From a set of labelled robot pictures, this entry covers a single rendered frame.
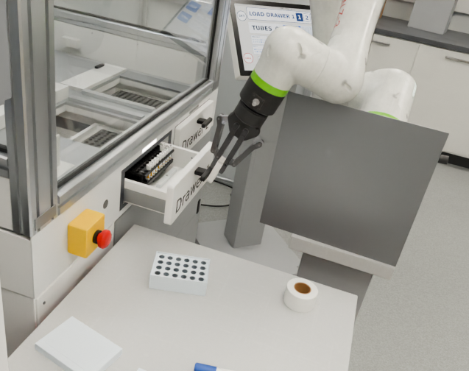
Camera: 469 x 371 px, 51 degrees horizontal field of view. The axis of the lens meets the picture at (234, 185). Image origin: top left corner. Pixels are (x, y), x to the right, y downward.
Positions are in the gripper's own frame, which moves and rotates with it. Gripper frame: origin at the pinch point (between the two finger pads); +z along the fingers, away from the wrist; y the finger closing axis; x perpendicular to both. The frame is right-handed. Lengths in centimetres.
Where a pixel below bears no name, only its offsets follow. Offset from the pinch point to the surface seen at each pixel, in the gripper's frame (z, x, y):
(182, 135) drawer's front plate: 8.0, 18.6, -15.0
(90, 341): 15, -50, 0
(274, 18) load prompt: -17, 94, -18
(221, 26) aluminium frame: -16, 49, -26
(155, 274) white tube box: 13.6, -28.2, 2.6
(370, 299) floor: 66, 89, 88
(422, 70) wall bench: 0, 284, 72
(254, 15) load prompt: -15, 88, -25
